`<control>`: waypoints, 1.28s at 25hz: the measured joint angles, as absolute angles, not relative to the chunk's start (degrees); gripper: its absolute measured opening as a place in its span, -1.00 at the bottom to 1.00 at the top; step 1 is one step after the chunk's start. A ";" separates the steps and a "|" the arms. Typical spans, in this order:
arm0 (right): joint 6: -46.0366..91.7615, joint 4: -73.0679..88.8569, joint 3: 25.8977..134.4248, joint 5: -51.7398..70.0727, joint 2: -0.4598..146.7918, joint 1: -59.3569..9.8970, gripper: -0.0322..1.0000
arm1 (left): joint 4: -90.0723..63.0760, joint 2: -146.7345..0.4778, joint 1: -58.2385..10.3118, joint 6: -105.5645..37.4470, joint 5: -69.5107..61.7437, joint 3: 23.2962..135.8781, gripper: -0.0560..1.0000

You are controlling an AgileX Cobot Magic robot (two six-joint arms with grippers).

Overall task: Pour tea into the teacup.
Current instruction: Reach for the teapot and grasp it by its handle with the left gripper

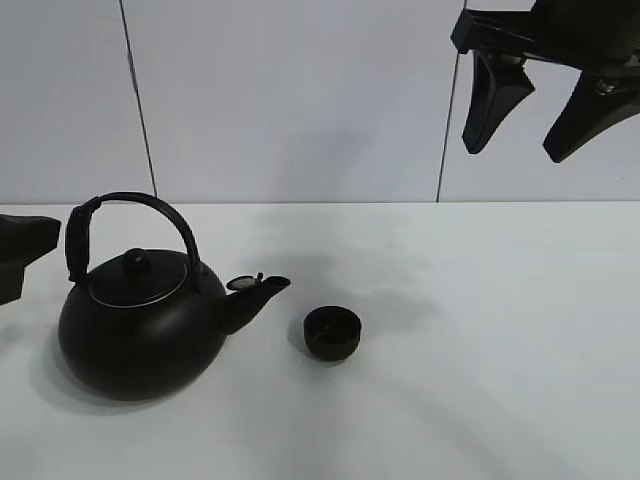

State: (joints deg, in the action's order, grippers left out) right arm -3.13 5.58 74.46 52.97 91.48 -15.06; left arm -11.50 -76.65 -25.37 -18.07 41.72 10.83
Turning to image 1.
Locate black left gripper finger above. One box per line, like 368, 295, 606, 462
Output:
1, 215, 61, 305

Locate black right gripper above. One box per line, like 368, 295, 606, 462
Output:
451, 1, 639, 163

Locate black round teapot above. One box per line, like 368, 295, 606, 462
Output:
57, 191, 291, 401

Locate small black teacup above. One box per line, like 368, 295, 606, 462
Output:
303, 305, 362, 362

